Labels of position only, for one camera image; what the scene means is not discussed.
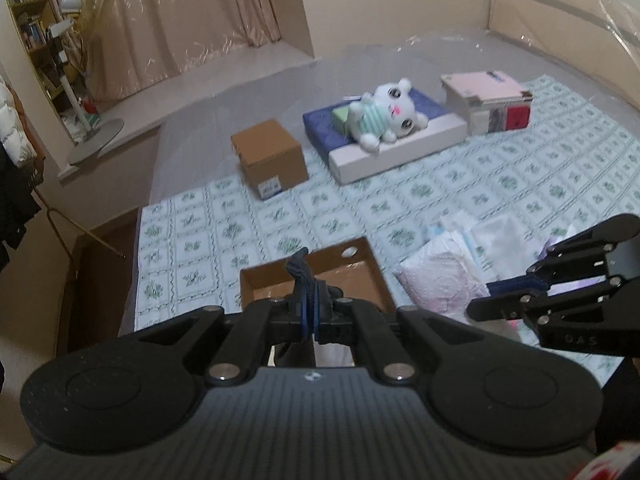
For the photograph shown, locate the orange garment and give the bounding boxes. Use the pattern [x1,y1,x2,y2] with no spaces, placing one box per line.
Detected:
[15,95,47,176]

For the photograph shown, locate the plastic wrapped beige headboard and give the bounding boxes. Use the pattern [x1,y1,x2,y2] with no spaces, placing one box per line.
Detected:
[487,0,640,61]

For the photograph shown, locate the white floor fan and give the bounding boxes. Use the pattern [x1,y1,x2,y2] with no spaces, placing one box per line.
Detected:
[47,0,126,166]

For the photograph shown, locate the gold clothes rack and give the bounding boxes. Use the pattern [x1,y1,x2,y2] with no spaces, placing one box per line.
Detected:
[30,170,126,281]

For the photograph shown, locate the black hair band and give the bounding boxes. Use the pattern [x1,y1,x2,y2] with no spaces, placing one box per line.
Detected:
[274,247,326,367]

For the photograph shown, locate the white plush toy striped shirt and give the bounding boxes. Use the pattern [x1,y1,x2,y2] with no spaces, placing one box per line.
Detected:
[332,77,430,153]

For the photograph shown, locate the black puffer jacket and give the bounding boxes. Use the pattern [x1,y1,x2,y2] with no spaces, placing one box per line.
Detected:
[0,145,43,271]

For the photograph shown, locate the blue face mask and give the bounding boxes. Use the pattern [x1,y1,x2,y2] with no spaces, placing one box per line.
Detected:
[427,212,483,261]

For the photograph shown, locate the flat blue white box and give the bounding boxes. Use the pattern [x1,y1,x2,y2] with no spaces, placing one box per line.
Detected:
[301,85,468,185]

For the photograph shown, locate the white puffer jacket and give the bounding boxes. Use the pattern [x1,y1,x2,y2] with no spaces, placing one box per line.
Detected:
[0,75,31,168]

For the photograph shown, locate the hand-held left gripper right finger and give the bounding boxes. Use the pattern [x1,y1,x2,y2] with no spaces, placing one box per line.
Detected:
[312,282,506,386]

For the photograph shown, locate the plastic covered bed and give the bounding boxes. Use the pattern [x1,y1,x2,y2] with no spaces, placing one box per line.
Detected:
[117,25,640,211]

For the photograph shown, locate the clear plastic bag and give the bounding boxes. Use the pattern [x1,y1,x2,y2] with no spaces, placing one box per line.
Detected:
[470,212,531,276]

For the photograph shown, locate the red patterned clothing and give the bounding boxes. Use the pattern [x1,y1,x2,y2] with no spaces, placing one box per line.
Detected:
[570,440,640,480]

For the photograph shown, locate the wooden bookshelf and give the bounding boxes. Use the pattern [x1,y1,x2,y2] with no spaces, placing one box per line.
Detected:
[0,0,66,111]

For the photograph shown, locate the thick book red spine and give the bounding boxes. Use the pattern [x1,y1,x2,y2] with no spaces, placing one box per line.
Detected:
[467,101,532,137]

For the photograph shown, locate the beige curtain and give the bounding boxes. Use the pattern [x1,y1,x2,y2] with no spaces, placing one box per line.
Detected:
[37,0,315,106]

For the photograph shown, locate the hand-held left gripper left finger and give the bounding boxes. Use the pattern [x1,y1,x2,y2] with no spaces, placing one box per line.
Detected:
[120,280,313,387]

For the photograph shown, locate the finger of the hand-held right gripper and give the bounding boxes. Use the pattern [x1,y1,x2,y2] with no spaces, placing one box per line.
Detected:
[487,213,640,297]
[467,272,640,328]

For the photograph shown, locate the white printed cloth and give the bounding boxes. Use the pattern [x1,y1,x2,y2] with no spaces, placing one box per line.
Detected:
[395,251,492,317]

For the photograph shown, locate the purple tissue pack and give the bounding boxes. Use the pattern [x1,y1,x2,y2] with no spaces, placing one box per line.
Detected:
[542,232,611,295]

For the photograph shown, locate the small closed cardboard box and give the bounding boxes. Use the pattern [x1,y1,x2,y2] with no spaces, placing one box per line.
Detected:
[230,118,310,201]

